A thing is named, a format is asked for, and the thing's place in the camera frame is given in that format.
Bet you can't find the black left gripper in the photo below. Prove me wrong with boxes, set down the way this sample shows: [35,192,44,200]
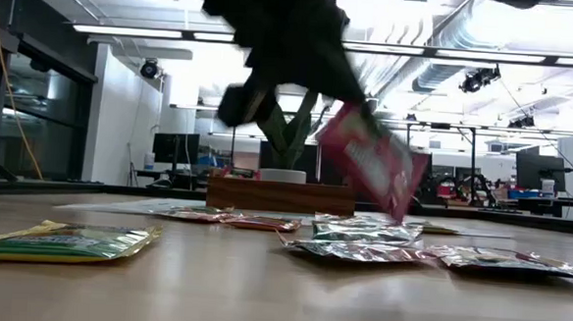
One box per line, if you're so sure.
[189,0,390,136]

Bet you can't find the red tea bag packet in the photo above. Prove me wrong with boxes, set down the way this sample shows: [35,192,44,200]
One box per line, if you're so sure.
[218,165,260,182]
[311,100,434,225]

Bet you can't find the orange tea bag packet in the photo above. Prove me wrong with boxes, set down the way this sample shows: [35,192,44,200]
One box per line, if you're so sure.
[274,230,443,267]
[221,213,303,234]
[149,205,238,226]

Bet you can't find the silver foil packet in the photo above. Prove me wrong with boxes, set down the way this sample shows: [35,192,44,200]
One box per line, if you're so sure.
[435,243,573,281]

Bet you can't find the green snake plant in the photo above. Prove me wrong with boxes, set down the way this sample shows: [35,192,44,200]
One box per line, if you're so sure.
[254,87,331,174]

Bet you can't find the white plant pot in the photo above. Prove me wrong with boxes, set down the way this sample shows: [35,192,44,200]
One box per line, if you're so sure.
[258,167,309,186]

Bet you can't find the wooden compartment box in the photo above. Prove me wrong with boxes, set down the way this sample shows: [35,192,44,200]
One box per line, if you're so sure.
[204,174,358,218]

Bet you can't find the black desk monitor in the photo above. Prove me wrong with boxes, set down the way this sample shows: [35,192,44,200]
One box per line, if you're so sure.
[151,131,201,166]
[514,145,569,193]

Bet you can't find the dark office desk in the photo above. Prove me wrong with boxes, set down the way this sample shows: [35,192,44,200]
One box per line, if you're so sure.
[479,193,573,219]
[131,168,208,191]

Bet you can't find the black track spotlight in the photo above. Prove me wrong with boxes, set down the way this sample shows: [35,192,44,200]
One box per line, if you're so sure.
[458,64,502,96]
[507,112,538,131]

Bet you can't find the blue bin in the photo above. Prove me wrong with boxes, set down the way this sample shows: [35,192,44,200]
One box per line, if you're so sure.
[507,188,542,201]

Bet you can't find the black dome camera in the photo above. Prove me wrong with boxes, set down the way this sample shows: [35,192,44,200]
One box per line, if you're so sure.
[137,58,163,81]

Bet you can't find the black gantry frame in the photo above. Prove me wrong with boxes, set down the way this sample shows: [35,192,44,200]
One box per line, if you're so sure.
[375,118,481,209]

